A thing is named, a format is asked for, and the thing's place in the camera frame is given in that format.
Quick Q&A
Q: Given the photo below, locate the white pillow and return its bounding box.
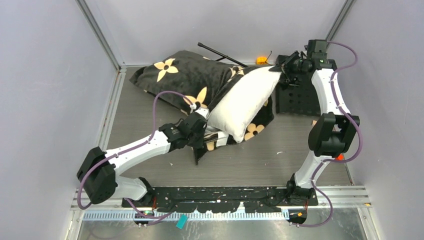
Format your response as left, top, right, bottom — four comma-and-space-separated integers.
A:
207, 66, 282, 144

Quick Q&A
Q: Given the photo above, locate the black floral pillowcase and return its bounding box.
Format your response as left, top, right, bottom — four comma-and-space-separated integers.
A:
129, 50, 260, 161

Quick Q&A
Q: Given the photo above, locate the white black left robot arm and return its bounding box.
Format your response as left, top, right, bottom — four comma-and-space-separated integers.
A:
76, 108, 209, 207

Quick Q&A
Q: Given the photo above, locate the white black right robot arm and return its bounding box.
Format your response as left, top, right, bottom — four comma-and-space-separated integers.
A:
275, 39, 360, 205

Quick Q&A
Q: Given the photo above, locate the orange small device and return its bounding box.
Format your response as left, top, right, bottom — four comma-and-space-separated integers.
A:
255, 51, 272, 65

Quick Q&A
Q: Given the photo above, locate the black folding stand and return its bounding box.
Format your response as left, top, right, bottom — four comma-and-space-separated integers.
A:
197, 42, 247, 68

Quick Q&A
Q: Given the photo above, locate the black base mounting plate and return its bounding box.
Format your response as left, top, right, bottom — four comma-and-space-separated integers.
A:
121, 186, 318, 214

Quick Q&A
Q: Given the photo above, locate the teal tape piece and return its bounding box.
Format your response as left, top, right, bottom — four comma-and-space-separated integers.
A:
175, 214, 188, 230

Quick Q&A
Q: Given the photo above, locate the red small block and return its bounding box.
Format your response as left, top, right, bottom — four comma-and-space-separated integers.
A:
335, 154, 345, 161

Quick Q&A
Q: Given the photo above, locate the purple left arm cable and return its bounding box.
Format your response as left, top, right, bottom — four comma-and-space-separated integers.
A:
76, 90, 205, 228

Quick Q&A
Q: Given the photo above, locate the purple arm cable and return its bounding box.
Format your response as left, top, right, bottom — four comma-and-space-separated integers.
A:
76, 90, 205, 228
291, 41, 364, 228

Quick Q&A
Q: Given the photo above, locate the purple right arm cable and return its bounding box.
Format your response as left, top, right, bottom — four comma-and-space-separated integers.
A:
291, 41, 364, 228

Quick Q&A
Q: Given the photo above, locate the aluminium frame rail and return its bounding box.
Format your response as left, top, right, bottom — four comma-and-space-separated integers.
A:
80, 185, 371, 221

